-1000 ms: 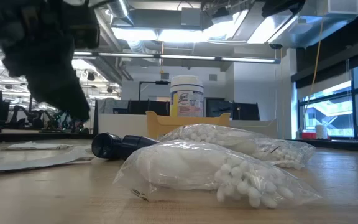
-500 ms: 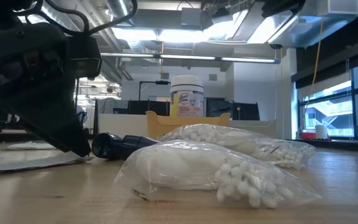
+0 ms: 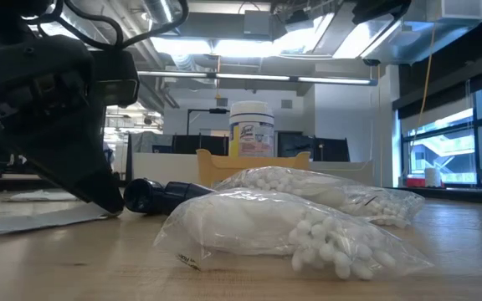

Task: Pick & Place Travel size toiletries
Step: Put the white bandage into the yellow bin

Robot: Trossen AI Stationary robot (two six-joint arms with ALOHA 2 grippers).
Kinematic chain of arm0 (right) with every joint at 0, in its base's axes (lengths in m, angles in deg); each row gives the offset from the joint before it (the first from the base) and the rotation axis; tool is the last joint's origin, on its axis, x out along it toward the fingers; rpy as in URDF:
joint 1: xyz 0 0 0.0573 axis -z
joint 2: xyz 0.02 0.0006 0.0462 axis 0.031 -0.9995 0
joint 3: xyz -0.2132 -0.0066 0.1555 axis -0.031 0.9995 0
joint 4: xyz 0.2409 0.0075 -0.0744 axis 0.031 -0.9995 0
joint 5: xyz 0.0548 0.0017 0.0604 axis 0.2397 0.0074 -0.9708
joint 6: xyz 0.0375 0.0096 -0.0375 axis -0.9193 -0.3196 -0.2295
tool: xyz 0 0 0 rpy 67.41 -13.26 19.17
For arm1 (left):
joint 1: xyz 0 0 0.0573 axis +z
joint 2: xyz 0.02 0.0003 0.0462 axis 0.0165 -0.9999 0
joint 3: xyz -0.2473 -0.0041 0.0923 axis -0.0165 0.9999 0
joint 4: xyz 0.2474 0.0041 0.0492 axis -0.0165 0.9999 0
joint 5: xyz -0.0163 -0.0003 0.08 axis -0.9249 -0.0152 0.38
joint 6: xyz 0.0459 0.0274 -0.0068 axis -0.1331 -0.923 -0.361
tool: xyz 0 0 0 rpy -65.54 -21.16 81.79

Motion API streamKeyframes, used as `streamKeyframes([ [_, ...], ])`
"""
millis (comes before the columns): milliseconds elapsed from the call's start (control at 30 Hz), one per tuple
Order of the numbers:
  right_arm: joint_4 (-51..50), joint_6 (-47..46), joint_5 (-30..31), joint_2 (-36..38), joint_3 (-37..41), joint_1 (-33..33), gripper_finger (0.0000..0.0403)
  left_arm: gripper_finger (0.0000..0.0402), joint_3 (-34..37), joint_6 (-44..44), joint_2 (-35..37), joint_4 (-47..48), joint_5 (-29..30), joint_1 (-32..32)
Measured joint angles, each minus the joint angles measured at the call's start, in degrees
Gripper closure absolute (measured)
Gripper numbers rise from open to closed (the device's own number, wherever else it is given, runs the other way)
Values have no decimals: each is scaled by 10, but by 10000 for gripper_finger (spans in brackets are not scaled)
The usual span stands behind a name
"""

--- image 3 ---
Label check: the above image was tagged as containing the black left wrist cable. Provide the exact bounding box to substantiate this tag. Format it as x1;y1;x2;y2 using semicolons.
21;0;191;50

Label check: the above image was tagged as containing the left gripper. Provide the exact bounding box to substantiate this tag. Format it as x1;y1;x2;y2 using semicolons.
0;34;126;216

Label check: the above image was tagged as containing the long ceiling light strip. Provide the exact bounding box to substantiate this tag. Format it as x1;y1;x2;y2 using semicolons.
136;69;378;87

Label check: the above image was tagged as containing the white paper towel roll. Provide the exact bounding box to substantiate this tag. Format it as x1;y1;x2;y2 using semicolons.
423;166;443;188

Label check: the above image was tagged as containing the person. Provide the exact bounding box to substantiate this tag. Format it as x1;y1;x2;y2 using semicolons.
102;141;115;169

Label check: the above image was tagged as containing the clear bag of cotton swabs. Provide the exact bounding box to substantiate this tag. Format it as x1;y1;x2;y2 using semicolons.
153;187;434;282
214;166;426;229

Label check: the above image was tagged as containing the black side desk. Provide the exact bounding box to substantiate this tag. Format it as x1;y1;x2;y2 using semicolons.
385;186;482;207

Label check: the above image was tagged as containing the Lysol wipes canister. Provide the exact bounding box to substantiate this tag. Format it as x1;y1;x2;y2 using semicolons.
228;100;275;159

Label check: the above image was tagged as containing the dark blue toiletry tube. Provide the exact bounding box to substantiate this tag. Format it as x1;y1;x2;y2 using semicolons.
122;178;216;217

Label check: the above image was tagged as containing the white plastic bin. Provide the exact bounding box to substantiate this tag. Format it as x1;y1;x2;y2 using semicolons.
131;151;203;187

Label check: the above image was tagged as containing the yellow hanging cable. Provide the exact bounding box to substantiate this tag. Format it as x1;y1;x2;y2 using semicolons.
407;24;437;176

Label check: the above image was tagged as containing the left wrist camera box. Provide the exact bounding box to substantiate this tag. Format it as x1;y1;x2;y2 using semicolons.
90;48;141;109

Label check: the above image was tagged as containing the yellow plastic bin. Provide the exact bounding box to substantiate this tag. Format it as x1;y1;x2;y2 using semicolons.
196;149;311;188

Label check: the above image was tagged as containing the grey plastic bin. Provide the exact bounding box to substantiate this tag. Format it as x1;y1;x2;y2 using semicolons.
309;161;375;188

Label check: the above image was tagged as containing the grey cubicle partition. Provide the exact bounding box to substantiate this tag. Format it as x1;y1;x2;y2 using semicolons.
126;132;173;168

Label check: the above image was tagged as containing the red box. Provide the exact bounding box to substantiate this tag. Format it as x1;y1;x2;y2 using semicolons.
405;176;428;189

